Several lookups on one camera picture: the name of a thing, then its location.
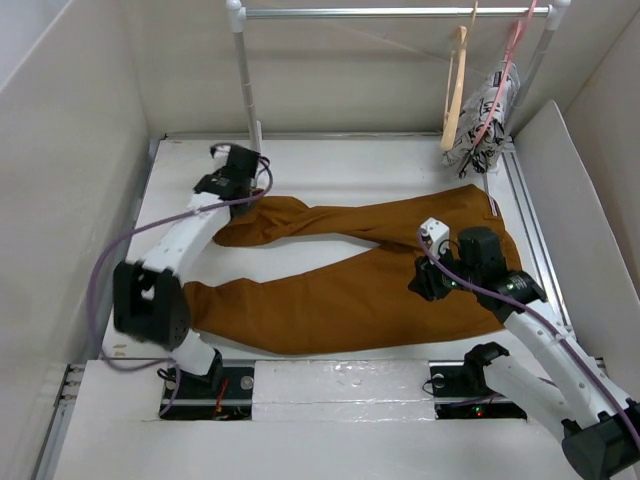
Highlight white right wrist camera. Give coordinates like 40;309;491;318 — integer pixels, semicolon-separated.
418;217;450;259

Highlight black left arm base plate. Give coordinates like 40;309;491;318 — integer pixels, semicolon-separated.
157;361;255;421

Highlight aluminium frame rail left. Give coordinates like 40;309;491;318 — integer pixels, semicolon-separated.
30;136;163;479

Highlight white black printed garment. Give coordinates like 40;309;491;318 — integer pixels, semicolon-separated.
442;61;520;178

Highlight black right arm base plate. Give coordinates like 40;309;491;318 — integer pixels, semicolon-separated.
422;360;528;420

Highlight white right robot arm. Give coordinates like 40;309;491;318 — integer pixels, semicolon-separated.
409;218;639;479

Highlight aluminium frame rail right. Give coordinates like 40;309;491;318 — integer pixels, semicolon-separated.
501;144;612;401

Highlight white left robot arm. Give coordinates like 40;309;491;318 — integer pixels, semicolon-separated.
113;143;269;397

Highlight pink hanger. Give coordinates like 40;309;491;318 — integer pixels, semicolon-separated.
472;0;537;148

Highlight brown trousers with striped trim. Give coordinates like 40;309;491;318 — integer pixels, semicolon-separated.
184;185;521;355

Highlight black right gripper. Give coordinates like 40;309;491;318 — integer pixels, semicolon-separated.
407;241;480;301

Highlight white metal clothes rack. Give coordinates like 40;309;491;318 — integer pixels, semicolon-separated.
226;1;571;176

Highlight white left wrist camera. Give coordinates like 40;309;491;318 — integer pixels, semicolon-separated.
209;142;234;171

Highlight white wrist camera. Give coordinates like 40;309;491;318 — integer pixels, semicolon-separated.
209;142;234;171
418;217;450;259

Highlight beige wooden hanger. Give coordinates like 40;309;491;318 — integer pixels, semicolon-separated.
440;1;478;152

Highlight aluminium frame rail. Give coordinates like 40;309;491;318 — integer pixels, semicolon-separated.
30;136;163;479
501;144;612;401

